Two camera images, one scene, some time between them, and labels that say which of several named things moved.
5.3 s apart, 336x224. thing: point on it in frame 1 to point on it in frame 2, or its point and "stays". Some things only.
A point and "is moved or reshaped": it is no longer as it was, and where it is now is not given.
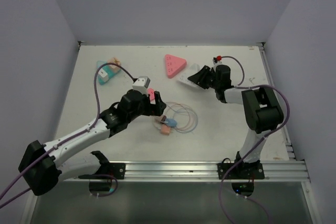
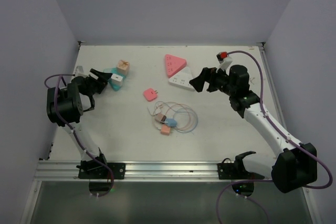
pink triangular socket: [174, 65] stays
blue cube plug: [171, 122] stays
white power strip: [184, 77] is moved or reshaped
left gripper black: [154, 109] to [104, 77]
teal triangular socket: [106, 67] to [114, 71]
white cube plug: [103, 75] is moved or reshaped
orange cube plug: [114, 67] to [123, 67]
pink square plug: [151, 92] stays
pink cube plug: [165, 129] stays
